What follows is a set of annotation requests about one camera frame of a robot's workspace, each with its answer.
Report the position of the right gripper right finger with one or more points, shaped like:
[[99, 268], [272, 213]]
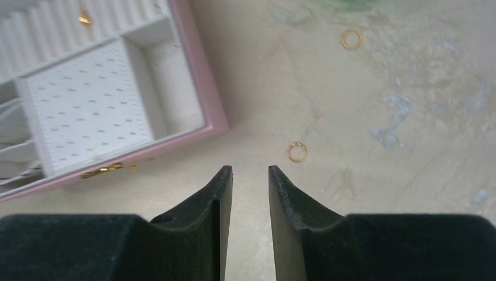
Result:
[[312, 242]]

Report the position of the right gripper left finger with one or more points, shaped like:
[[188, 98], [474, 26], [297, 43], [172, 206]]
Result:
[[187, 242]]

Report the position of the pink jewelry box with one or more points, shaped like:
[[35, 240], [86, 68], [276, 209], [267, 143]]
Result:
[[89, 87]]

